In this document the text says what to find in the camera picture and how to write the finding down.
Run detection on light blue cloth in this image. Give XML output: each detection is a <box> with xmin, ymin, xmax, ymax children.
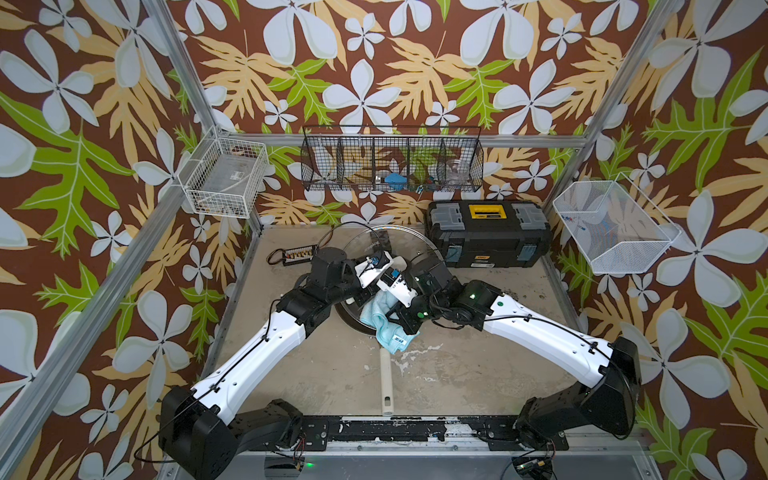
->
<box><xmin>359</xmin><ymin>291</ymin><xmax>416</xmax><ymax>354</ymax></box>

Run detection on glass pot lid cream handle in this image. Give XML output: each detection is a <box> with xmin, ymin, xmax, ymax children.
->
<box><xmin>336</xmin><ymin>224</ymin><xmax>443</xmax><ymax>297</ymax></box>

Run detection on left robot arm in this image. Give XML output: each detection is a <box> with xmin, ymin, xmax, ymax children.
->
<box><xmin>158</xmin><ymin>247</ymin><xmax>391</xmax><ymax>479</ymax></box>

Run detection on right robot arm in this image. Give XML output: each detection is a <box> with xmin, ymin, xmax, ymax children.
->
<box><xmin>377</xmin><ymin>258</ymin><xmax>641</xmax><ymax>447</ymax></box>

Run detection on small black rectangular block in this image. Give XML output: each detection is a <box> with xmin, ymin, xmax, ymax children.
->
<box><xmin>369</xmin><ymin>230</ymin><xmax>391</xmax><ymax>251</ymax></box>

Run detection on black toolbox yellow label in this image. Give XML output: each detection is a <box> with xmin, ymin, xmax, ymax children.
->
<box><xmin>425</xmin><ymin>200</ymin><xmax>553</xmax><ymax>268</ymax></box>

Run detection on blue object in basket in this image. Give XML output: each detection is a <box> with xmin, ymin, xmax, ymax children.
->
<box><xmin>384</xmin><ymin>173</ymin><xmax>408</xmax><ymax>192</ymax></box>

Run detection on dark frying pan cream handle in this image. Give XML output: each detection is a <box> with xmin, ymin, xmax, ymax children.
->
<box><xmin>346</xmin><ymin>304</ymin><xmax>396</xmax><ymax>416</ymax></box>

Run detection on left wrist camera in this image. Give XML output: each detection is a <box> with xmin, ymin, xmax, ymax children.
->
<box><xmin>354</xmin><ymin>251</ymin><xmax>392</xmax><ymax>289</ymax></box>

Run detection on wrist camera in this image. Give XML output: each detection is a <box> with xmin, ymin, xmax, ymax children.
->
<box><xmin>376</xmin><ymin>267</ymin><xmax>417</xmax><ymax>307</ymax></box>
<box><xmin>354</xmin><ymin>251</ymin><xmax>392</xmax><ymax>289</ymax></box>

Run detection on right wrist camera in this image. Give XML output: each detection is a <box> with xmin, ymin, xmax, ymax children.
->
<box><xmin>376</xmin><ymin>267</ymin><xmax>417</xmax><ymax>307</ymax></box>

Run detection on black charger board with cables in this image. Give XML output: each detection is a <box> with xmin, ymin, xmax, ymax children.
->
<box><xmin>266</xmin><ymin>227</ymin><xmax>335</xmax><ymax>266</ymax></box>

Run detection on black wire wall basket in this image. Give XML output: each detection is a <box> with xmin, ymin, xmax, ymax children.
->
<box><xmin>298</xmin><ymin>124</ymin><xmax>485</xmax><ymax>193</ymax></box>

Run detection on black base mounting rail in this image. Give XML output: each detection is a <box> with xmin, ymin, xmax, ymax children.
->
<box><xmin>276</xmin><ymin>415</ymin><xmax>531</xmax><ymax>452</ymax></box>

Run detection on white wire basket left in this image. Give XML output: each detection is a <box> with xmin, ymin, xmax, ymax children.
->
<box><xmin>179</xmin><ymin>127</ymin><xmax>270</xmax><ymax>219</ymax></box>

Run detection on white wire basket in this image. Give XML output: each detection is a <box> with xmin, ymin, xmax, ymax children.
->
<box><xmin>179</xmin><ymin>127</ymin><xmax>270</xmax><ymax>219</ymax></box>
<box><xmin>553</xmin><ymin>174</ymin><xmax>682</xmax><ymax>275</ymax></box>

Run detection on white wire basket right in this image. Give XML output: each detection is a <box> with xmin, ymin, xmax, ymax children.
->
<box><xmin>553</xmin><ymin>174</ymin><xmax>682</xmax><ymax>275</ymax></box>

